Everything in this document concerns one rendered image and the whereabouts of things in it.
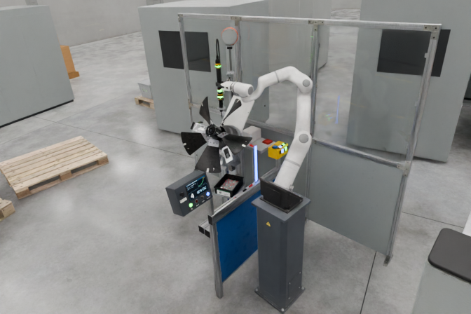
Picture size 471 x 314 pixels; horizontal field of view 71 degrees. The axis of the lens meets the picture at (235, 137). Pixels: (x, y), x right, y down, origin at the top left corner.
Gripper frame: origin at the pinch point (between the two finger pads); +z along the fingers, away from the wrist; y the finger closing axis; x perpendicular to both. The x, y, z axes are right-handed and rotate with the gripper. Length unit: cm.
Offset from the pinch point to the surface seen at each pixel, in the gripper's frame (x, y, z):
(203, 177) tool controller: -40, -60, -40
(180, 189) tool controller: -39, -79, -40
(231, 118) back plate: -44, 29, 17
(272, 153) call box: -61, 21, -36
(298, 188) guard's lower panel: -124, 70, -34
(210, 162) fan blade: -64, -17, 0
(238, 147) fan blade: -48, -5, -22
